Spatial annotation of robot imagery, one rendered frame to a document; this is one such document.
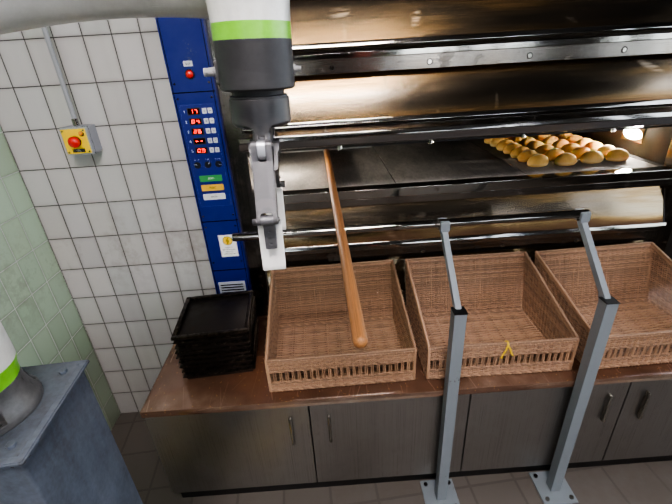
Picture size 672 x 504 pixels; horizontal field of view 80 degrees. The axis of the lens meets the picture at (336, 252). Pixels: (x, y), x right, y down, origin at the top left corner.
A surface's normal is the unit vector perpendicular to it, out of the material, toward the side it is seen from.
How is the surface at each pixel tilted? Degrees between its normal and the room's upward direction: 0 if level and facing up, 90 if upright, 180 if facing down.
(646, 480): 0
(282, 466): 90
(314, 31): 70
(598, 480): 0
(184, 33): 90
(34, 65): 90
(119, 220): 90
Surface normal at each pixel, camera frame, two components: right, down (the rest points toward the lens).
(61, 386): -0.05, -0.89
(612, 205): 0.02, 0.11
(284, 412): 0.04, 0.44
